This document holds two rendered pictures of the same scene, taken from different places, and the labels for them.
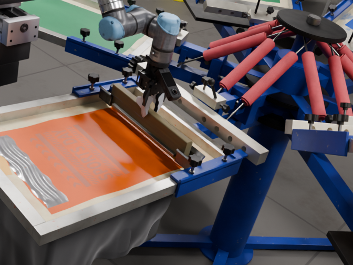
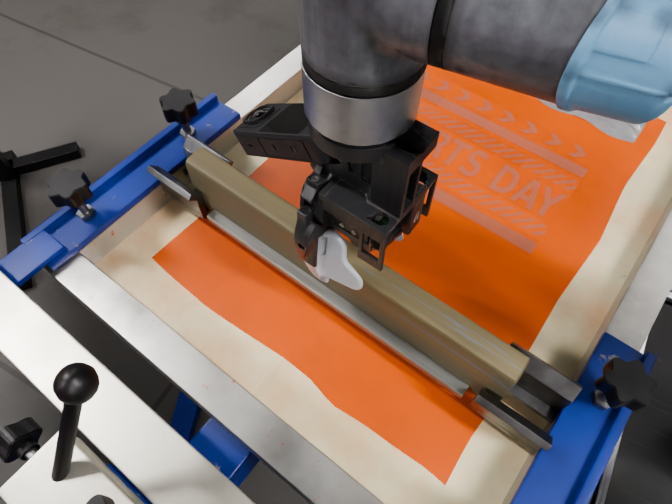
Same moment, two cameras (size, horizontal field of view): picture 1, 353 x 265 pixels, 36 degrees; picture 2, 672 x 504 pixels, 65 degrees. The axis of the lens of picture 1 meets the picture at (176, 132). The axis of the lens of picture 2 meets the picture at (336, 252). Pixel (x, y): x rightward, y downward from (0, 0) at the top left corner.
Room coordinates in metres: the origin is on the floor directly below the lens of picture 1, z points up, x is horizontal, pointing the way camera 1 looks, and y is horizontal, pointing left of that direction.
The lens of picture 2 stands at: (1.93, 0.10, 1.50)
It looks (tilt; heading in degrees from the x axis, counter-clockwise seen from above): 58 degrees down; 179
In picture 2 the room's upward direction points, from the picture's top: straight up
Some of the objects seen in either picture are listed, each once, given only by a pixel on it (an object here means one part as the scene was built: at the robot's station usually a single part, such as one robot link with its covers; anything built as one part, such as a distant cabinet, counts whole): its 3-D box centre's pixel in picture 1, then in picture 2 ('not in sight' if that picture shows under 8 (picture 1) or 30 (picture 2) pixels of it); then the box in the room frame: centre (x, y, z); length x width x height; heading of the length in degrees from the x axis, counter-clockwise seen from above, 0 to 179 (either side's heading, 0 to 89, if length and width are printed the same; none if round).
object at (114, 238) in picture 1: (110, 241); not in sight; (1.33, 0.11, 0.74); 0.46 x 0.04 x 0.42; 141
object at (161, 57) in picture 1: (160, 54); (365, 83); (1.67, 0.12, 1.27); 0.08 x 0.08 x 0.05
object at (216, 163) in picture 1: (206, 172); (147, 186); (1.51, -0.13, 0.98); 0.30 x 0.05 x 0.07; 141
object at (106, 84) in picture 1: (107, 91); (553, 476); (1.86, 0.30, 0.98); 0.30 x 0.05 x 0.07; 141
